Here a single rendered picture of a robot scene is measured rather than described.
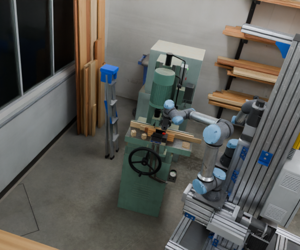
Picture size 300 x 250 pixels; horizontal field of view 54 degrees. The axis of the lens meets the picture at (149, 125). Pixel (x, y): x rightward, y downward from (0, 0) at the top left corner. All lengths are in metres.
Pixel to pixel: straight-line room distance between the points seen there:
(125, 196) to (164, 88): 1.22
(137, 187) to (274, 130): 1.45
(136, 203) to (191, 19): 2.83
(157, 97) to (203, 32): 2.38
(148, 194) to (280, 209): 1.24
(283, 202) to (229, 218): 0.39
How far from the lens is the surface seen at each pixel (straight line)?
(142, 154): 2.69
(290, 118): 2.09
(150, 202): 3.05
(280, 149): 2.17
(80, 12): 3.63
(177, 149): 2.59
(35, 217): 3.14
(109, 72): 3.27
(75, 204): 3.22
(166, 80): 2.40
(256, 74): 4.38
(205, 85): 4.91
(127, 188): 2.99
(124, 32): 4.92
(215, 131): 1.88
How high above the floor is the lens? 2.36
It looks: 31 degrees down
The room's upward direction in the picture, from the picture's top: 10 degrees clockwise
